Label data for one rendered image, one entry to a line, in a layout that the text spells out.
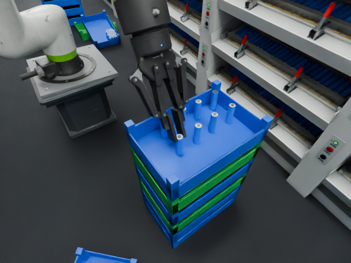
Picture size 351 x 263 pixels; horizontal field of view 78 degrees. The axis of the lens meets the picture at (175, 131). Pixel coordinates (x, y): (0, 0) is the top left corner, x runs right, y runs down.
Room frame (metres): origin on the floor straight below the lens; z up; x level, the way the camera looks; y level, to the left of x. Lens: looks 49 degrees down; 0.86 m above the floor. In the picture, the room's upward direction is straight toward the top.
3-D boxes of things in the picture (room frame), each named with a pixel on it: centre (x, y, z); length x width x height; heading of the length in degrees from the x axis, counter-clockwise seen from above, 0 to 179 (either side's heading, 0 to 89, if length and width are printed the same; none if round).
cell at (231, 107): (0.43, -0.15, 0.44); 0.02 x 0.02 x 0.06
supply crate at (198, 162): (0.36, -0.06, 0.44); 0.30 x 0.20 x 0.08; 125
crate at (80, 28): (1.91, 0.68, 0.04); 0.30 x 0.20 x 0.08; 121
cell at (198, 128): (0.36, -0.06, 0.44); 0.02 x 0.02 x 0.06
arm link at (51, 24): (0.86, 0.49, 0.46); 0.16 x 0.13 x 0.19; 146
